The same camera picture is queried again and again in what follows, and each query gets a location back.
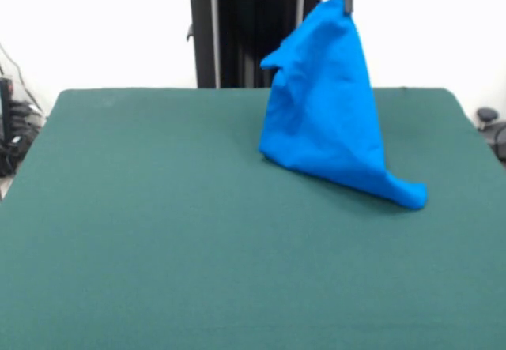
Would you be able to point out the dark green table cloth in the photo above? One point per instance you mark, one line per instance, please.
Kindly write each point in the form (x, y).
(197, 247)

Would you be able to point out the black box with red mark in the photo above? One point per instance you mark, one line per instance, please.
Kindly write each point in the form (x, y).
(6, 109)

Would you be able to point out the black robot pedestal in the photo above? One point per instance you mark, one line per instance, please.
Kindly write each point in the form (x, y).
(237, 34)

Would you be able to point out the grey office chair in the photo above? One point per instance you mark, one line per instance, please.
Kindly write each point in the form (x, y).
(492, 129)

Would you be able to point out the blue shirt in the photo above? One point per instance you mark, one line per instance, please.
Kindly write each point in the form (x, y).
(324, 129)

